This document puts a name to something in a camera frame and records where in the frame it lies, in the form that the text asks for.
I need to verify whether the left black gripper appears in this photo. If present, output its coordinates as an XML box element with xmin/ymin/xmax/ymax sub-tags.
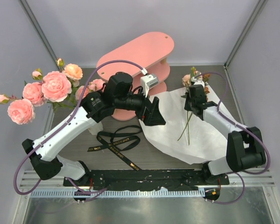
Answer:
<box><xmin>115</xmin><ymin>85</ymin><xmax>166</xmax><ymax>126</ymax></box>

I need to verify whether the small peach carnation stem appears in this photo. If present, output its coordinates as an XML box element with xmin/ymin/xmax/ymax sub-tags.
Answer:
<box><xmin>178</xmin><ymin>67</ymin><xmax>201</xmax><ymax>146</ymax></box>

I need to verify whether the black ribbon gold lettering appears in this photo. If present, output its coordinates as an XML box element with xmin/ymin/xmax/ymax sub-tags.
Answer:
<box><xmin>87</xmin><ymin>125</ymin><xmax>143</xmax><ymax>171</ymax></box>

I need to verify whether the white wrapping paper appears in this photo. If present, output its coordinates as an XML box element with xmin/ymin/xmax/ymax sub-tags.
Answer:
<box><xmin>140</xmin><ymin>88</ymin><xmax>227</xmax><ymax>164</ymax></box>

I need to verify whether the pink double rose stem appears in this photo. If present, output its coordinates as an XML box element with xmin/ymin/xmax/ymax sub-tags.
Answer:
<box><xmin>75</xmin><ymin>79</ymin><xmax>105</xmax><ymax>101</ymax></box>

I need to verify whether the big pink peony stem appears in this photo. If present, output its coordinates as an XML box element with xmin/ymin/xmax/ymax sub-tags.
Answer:
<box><xmin>32</xmin><ymin>69</ymin><xmax>72</xmax><ymax>103</ymax></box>

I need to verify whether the large pink rose stem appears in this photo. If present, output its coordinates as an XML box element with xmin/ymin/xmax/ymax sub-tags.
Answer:
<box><xmin>0</xmin><ymin>82</ymin><xmax>60</xmax><ymax>125</ymax></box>

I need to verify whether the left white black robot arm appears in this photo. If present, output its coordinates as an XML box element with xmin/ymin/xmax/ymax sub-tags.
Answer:
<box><xmin>22</xmin><ymin>72</ymin><xmax>166</xmax><ymax>186</ymax></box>

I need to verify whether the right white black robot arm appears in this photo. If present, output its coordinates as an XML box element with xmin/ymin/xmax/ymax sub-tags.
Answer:
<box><xmin>184</xmin><ymin>83</ymin><xmax>271</xmax><ymax>184</ymax></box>

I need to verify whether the white ribbed ceramic vase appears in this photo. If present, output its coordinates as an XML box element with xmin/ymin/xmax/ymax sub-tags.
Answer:
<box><xmin>88</xmin><ymin>122</ymin><xmax>103</xmax><ymax>136</ymax></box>

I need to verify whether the small orange bud sprig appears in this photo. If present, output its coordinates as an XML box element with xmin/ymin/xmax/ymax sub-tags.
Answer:
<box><xmin>177</xmin><ymin>71</ymin><xmax>210</xmax><ymax>146</ymax></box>

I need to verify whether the pink three-tier wooden shelf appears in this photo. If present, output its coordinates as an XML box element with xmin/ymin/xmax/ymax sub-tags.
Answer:
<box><xmin>96</xmin><ymin>31</ymin><xmax>175</xmax><ymax>121</ymax></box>

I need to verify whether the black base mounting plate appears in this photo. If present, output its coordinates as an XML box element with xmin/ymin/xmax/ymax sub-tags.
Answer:
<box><xmin>73</xmin><ymin>169</ymin><xmax>230</xmax><ymax>191</ymax></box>

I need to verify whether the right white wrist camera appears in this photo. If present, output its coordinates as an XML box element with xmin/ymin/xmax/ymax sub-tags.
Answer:
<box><xmin>191</xmin><ymin>76</ymin><xmax>205</xmax><ymax>88</ymax></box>

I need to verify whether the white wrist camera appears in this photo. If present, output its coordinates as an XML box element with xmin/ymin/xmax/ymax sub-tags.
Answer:
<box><xmin>140</xmin><ymin>68</ymin><xmax>160</xmax><ymax>98</ymax></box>
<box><xmin>191</xmin><ymin>76</ymin><xmax>205</xmax><ymax>88</ymax></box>

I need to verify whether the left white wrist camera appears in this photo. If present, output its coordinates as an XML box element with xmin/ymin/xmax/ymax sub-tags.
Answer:
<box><xmin>140</xmin><ymin>68</ymin><xmax>160</xmax><ymax>98</ymax></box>

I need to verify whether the slotted white cable duct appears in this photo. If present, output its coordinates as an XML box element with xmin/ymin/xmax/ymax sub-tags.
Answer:
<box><xmin>30</xmin><ymin>188</ymin><xmax>205</xmax><ymax>198</ymax></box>

